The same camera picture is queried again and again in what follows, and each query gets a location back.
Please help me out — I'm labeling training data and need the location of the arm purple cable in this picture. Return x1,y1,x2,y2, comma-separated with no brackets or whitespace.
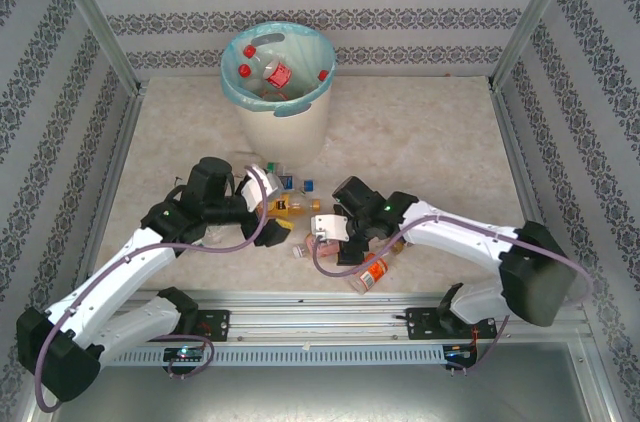
312,214,594,376
33,166,271,413

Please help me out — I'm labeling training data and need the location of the orange juice bottle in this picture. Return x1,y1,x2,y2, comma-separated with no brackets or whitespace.
264,191,321,218

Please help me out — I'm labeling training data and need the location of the blue white label bottle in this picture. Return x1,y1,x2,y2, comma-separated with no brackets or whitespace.
277,174,315,193

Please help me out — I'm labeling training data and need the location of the aluminium frame post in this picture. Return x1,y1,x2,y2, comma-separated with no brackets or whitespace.
488,0,586,91
39,0,149,96

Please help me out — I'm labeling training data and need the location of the wide aluminium base rail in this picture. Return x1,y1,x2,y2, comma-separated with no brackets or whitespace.
114,289,591,344

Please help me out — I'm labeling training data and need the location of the cream plastic waste bin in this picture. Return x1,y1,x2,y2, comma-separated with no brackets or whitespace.
233,86,333,169

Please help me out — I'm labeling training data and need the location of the slotted grey cable duct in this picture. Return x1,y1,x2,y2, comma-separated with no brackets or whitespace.
107,345,446,367

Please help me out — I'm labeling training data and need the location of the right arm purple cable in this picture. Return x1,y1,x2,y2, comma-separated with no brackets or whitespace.
312,214,594,376

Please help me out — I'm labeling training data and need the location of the teal plastic bin liner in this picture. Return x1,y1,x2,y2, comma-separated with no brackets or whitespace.
220,21,337,119

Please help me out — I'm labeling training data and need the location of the pink drink bottle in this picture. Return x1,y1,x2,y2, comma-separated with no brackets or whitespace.
292,234,346,259

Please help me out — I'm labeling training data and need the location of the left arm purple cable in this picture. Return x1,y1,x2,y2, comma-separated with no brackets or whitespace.
33,166,271,413

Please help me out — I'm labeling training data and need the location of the orange label bottle brown cap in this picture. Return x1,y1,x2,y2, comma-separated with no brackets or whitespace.
348,240,406,296

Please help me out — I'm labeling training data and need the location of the small control board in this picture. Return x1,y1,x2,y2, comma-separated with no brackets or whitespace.
164,346,204,362
444,344,476,361

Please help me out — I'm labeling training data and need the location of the aluminium side rail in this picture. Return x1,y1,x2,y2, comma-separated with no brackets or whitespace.
79,84,150,268
489,84,601,333

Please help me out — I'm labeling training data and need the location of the grey metal base sheet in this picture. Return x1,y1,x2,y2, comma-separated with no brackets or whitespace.
24,361,616,422

